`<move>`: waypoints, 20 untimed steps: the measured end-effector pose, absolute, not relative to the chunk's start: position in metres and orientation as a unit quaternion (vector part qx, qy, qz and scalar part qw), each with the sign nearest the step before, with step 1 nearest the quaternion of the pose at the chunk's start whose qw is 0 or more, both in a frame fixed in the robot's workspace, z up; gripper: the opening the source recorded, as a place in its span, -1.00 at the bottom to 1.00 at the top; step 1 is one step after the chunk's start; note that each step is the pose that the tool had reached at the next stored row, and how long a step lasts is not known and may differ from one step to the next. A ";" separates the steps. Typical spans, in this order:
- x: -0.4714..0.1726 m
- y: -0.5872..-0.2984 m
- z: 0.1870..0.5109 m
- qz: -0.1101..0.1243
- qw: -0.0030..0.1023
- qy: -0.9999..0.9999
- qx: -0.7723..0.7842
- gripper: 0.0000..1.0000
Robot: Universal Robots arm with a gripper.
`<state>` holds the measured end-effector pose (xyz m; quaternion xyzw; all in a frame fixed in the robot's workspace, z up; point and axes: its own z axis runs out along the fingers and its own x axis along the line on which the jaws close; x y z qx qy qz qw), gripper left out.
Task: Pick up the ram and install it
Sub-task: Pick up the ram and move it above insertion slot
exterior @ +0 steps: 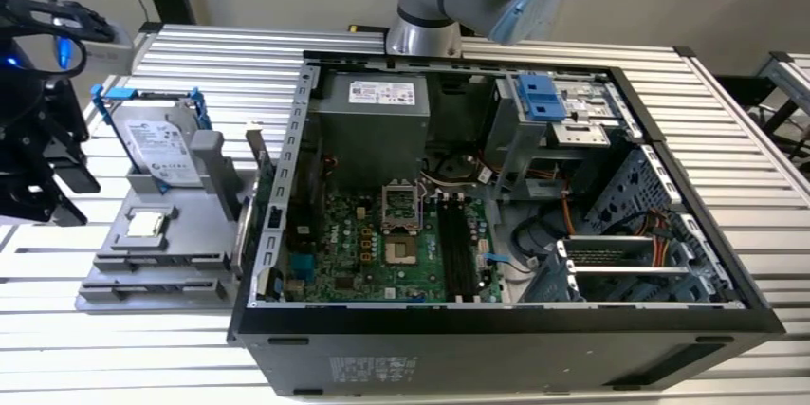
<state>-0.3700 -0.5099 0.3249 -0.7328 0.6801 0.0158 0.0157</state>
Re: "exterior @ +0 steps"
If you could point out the yellow-tipped plug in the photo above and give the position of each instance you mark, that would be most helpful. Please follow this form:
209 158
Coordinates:
356 28

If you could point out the blue expansion slot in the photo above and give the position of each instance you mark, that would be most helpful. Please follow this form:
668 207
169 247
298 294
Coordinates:
302 266

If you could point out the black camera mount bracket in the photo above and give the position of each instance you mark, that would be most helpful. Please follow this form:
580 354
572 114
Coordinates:
38 11

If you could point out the grey parts rack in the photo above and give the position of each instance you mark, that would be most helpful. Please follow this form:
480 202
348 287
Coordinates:
190 234

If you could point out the green motherboard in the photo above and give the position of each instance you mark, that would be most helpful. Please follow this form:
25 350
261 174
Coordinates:
345 277

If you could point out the grey power supply unit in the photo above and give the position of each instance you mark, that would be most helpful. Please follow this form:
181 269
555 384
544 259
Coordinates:
374 139

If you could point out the yellow-framed inductor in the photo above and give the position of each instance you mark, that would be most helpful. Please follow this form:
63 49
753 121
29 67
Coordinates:
366 234
366 258
366 246

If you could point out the black PC case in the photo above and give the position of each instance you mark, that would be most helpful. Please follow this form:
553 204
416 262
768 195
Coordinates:
481 357

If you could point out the silver CPU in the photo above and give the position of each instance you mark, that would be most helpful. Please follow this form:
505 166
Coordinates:
146 225

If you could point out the dark cooling fan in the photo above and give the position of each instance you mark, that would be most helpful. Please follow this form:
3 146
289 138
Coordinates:
453 168

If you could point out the CPU socket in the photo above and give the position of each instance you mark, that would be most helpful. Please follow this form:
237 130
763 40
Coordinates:
402 249

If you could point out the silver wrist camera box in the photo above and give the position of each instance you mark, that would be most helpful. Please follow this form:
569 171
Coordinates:
112 51

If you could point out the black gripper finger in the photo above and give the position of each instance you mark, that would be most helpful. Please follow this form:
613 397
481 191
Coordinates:
77 179
31 198

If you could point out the beige power connector socket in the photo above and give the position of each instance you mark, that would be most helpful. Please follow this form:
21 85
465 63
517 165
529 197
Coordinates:
484 246

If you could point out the hard disk in blue carrier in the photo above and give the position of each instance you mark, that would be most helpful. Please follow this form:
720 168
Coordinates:
156 144

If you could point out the graphics card with silver bracket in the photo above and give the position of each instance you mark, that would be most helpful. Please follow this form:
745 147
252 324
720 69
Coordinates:
254 132

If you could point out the black RAM slot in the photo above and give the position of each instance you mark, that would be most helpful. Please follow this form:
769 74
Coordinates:
456 248
470 248
462 248
448 248

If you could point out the aluminium slat side table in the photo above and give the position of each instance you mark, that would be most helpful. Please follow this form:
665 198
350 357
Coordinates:
788 66

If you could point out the metal disk bay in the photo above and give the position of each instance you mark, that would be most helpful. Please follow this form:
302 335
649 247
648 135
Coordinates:
627 270

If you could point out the blue plastic drive latch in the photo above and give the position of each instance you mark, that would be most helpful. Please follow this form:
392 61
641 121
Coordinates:
539 97

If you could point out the grey metal drive cage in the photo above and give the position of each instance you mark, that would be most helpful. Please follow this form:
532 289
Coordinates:
509 139

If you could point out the black expansion slot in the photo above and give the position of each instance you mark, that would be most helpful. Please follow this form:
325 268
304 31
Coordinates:
302 234

